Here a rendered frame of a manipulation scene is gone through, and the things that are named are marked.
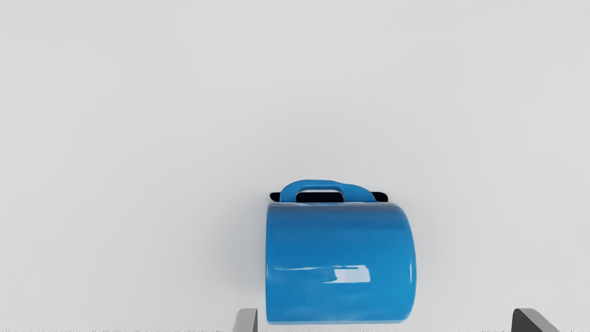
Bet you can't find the blue glossy mug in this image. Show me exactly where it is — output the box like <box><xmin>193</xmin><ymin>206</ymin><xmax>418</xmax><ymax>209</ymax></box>
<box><xmin>265</xmin><ymin>179</ymin><xmax>418</xmax><ymax>326</ymax></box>

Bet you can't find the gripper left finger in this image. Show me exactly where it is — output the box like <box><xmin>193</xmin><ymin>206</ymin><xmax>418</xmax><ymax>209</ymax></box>
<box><xmin>232</xmin><ymin>308</ymin><xmax>259</xmax><ymax>332</ymax></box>

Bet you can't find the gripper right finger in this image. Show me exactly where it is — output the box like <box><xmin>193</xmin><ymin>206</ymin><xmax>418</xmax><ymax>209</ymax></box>
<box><xmin>511</xmin><ymin>308</ymin><xmax>561</xmax><ymax>332</ymax></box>

